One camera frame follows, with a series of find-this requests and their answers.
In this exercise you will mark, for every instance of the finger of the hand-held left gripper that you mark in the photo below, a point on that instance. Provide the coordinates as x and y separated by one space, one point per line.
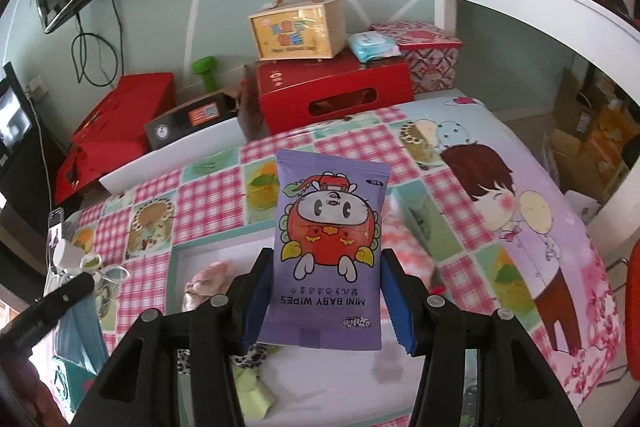
72 291

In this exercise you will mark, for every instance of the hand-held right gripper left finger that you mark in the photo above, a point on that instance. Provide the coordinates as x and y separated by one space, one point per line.
255 302

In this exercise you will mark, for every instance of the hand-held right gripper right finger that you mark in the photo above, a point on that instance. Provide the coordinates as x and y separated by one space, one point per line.
397 302

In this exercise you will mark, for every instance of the pink cloth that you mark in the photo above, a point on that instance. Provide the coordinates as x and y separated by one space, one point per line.
205 289

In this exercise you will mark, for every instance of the leopard print scrunchie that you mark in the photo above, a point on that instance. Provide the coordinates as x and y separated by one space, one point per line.
250 357

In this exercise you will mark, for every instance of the teal tissue pack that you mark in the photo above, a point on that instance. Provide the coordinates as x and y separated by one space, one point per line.
65 389

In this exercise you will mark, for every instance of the purple baby wipes pack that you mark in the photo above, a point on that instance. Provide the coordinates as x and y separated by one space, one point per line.
325 247

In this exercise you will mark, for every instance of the light green cloth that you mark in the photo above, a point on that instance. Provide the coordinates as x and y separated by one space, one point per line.
252 394

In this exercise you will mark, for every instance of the white tray teal rim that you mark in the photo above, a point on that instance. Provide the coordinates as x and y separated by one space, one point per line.
320 372

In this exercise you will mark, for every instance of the white plastic bottle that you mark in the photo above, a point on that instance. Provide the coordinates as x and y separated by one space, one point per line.
69 253

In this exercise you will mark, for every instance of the blue face mask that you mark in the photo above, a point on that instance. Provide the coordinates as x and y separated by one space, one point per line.
80 332

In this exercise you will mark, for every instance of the printed checkered tablecloth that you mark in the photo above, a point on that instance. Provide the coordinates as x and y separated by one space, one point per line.
525 232

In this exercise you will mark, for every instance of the red case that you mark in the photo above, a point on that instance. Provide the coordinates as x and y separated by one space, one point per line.
115 129

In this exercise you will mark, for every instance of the small monitor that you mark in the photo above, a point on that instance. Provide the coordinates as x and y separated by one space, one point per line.
11 117

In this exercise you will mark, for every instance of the black box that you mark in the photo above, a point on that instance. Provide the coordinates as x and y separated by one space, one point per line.
190 121

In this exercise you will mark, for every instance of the red cardboard box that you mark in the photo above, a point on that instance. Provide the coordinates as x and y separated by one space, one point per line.
330 92

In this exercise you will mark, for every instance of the green dumbbell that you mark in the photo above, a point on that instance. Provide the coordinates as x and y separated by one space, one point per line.
207 68

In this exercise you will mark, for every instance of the red patterned tin box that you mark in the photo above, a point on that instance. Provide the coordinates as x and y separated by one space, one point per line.
432 54

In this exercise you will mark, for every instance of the blue wet wipes packet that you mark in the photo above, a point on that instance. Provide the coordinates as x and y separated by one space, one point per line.
372 44

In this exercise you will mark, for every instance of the cardboard boxes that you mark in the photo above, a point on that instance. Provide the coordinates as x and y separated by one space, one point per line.
592 132

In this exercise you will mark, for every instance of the white desk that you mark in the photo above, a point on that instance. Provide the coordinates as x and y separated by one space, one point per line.
535 7

